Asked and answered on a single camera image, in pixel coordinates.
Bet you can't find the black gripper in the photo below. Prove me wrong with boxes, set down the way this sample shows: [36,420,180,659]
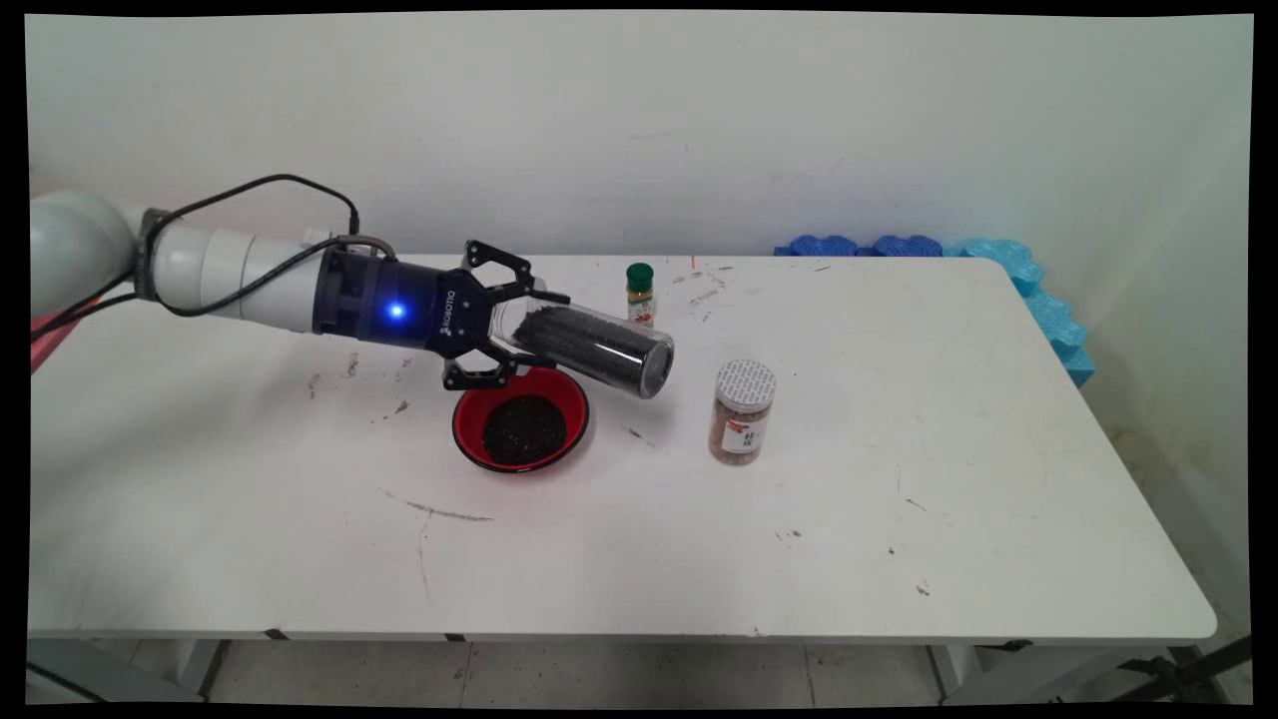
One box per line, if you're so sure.
[313,240,571,391]

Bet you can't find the tall clear jar black seeds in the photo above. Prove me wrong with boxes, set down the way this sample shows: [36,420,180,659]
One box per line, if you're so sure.
[489,298,676,400]

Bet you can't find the red bowl black rim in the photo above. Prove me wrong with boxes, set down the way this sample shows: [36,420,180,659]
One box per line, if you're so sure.
[451,365,591,474]

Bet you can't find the black seed pile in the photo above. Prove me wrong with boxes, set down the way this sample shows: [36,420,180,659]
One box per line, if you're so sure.
[482,394,568,466]

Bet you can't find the small spice bottle green cap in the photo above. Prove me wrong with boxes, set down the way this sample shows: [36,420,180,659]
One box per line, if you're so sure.
[626,263,656,329]

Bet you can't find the brown spice jar white lid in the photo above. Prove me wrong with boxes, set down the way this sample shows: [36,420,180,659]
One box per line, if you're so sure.
[709,359,778,466]

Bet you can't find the white table leg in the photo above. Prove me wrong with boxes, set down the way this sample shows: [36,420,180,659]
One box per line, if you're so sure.
[178,639,233,700]
[927,644,984,700]

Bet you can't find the pink box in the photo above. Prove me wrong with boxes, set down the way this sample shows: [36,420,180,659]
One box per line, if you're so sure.
[30,312,89,372]

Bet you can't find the cyan foam mat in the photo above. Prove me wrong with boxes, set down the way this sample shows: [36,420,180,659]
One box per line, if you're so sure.
[944,238,1096,388]

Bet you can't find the black stand leg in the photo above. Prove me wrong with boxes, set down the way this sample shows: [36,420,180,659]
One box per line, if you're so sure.
[1108,634,1251,702]

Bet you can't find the black gripper cable grey plug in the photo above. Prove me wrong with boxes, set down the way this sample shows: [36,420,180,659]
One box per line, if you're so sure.
[30,234,398,347]

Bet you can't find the black camera cable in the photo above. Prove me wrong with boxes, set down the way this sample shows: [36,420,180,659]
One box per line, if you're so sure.
[150,174,362,241]

